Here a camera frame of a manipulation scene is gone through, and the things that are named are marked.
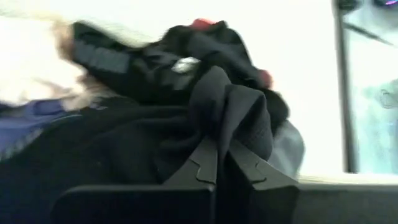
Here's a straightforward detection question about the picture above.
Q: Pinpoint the black garment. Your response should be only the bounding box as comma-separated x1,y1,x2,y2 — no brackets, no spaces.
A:
186,65,275,162

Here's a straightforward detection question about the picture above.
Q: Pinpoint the black Puma underwear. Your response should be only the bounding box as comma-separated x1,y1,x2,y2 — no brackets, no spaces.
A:
70,19,292,125

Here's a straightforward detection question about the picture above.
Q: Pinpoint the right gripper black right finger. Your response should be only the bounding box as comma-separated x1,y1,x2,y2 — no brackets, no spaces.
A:
222,141,300,224

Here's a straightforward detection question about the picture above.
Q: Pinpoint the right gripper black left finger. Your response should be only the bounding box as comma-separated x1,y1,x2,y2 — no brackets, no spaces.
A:
51,136,218,224

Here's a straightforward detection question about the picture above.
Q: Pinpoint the grey garment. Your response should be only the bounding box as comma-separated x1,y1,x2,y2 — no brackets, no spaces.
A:
267,119,306,180

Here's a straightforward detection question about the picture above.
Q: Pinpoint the maroon sock pink toe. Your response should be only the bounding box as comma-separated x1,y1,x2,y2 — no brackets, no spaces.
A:
258,68,274,90
190,17,217,31

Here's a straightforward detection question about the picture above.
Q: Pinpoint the navy garment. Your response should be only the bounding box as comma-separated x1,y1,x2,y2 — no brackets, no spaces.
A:
0,95,206,224

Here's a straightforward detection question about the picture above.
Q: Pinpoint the purple garment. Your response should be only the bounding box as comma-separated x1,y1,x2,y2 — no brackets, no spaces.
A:
0,99,80,160

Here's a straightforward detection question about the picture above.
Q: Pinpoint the black frame post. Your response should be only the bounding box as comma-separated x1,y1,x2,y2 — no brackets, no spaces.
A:
333,0,359,174

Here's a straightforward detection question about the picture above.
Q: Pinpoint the white garment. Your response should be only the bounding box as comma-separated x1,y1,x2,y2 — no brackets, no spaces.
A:
0,14,105,110

